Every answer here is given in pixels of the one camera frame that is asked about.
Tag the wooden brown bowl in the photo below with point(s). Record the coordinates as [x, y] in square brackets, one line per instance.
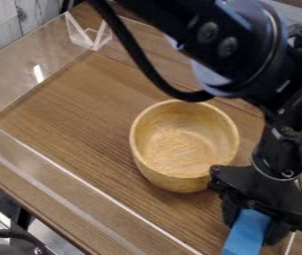
[178, 140]

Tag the clear acrylic tray wall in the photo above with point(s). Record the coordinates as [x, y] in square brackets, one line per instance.
[71, 94]

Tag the black metal stand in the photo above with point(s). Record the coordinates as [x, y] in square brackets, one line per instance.
[16, 240]

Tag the blue block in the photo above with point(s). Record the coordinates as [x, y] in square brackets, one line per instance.
[246, 236]

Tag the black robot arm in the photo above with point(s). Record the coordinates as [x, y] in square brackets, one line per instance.
[246, 56]

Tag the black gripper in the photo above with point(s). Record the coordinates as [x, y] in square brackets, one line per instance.
[245, 189]

